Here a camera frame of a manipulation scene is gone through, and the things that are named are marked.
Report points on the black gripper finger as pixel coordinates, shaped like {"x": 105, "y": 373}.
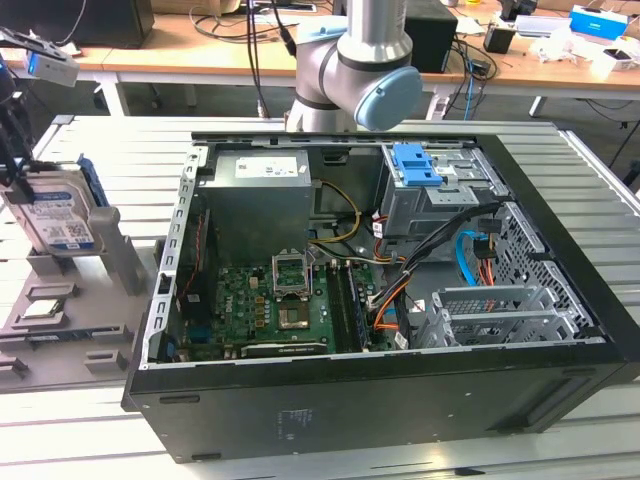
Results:
{"x": 22, "y": 165}

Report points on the hard disk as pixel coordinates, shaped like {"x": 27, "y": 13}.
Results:
{"x": 55, "y": 220}

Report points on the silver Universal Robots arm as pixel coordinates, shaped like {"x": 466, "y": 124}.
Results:
{"x": 360, "y": 65}

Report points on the silver disk bay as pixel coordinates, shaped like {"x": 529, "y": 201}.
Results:
{"x": 480, "y": 320}

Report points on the large black box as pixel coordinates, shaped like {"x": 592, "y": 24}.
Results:
{"x": 100, "y": 22}

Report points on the grey parts rack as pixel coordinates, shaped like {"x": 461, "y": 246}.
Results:
{"x": 115, "y": 260}

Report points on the silver CPU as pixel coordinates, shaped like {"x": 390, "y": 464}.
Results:
{"x": 42, "y": 310}

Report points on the wooden desk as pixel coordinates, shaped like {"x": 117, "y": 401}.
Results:
{"x": 175, "y": 57}

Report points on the grey power supply unit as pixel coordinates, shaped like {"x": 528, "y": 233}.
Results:
{"x": 260, "y": 200}

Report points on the green motherboard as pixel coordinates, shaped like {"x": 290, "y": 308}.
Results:
{"x": 245, "y": 300}

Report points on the CPU socket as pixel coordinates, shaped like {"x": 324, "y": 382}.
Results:
{"x": 292, "y": 272}

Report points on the black graphics card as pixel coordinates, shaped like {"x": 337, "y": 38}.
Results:
{"x": 280, "y": 348}

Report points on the black RAM slot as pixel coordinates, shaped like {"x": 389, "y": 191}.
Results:
{"x": 342, "y": 310}

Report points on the blue plastic drive latch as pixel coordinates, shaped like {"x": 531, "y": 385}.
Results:
{"x": 412, "y": 165}

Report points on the silver drive cage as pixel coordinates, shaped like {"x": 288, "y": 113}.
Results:
{"x": 410, "y": 210}

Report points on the black open PC case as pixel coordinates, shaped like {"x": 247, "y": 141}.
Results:
{"x": 350, "y": 415}

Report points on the black speaker box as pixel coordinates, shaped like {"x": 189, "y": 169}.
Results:
{"x": 435, "y": 40}

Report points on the blue cardboard box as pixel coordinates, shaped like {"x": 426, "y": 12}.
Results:
{"x": 597, "y": 20}

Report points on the small white box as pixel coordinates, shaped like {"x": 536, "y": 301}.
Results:
{"x": 620, "y": 60}

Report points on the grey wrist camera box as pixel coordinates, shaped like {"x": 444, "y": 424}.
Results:
{"x": 52, "y": 67}

